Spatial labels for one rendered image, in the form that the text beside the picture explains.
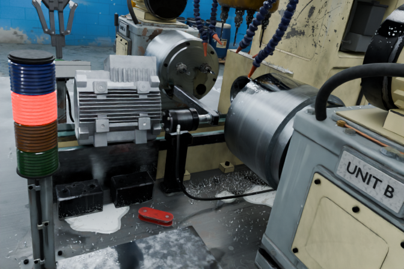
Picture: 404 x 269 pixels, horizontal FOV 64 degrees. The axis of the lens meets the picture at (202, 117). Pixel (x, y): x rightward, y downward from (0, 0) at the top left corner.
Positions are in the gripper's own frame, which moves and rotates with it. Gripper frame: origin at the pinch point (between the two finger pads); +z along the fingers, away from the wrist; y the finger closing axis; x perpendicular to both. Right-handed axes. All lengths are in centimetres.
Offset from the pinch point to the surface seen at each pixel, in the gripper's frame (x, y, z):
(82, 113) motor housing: -28.7, 0.9, 19.9
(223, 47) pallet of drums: 397, 326, -74
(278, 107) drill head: -57, 35, 21
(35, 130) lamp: -55, -10, 21
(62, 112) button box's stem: 2.6, 0.1, 20.1
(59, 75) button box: -3.5, -0.6, 9.0
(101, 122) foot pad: -30.8, 4.6, 22.3
